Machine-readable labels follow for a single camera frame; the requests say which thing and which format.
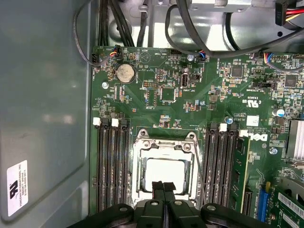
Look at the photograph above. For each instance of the CPU socket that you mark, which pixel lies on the CPU socket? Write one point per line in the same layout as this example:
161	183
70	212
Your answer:
137	171

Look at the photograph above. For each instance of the black expansion slot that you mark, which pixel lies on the black expansion slot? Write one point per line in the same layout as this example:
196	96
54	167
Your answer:
247	203

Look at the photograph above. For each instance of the internal USB port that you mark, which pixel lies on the internal USB port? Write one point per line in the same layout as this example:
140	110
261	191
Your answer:
184	81

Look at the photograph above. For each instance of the green motherboard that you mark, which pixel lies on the green motherboard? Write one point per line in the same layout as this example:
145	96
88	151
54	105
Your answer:
194	118

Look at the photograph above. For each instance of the silver coin battery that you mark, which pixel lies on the silver coin battery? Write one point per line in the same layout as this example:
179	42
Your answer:
125	73

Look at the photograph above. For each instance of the metal socket cover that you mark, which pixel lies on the metal socket cover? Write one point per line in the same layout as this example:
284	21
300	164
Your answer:
166	149

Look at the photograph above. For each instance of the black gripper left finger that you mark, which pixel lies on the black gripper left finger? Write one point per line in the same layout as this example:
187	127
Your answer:
147	213

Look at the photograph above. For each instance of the black and grey PC case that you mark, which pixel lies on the black and grey PC case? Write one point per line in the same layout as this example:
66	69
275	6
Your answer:
47	95

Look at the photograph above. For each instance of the graphics card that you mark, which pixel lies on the graphics card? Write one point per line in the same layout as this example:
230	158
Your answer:
292	204

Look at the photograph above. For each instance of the metal locking lever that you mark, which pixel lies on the metal locking lever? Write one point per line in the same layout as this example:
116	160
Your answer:
200	175

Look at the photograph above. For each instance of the white case label sticker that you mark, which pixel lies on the white case label sticker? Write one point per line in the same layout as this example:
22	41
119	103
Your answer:
17	190

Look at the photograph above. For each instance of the silver chipset heatsink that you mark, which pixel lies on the silver chipset heatsink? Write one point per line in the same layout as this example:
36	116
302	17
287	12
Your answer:
295	140

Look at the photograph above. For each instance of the silver CPU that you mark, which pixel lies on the silver CPU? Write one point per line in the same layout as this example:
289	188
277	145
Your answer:
166	171

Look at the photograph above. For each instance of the green RAM stick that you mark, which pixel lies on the green RAM stick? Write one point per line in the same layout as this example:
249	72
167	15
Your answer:
241	171

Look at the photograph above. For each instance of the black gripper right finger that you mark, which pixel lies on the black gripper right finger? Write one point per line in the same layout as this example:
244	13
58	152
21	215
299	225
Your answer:
180	213

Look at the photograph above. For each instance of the blue expansion slot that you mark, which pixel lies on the blue expansion slot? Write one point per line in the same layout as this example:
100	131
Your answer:
262	202

